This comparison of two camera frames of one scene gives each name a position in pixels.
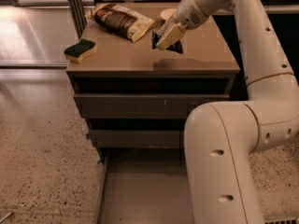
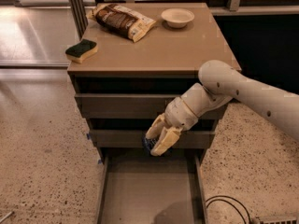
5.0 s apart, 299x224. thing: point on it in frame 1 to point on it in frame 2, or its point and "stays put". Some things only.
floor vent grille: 280,219 stays put
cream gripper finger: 172,35 to 165,141
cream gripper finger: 167,25 to 157,127
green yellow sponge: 80,50 stays put
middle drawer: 135,138 stays put
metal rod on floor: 6,217 stays put
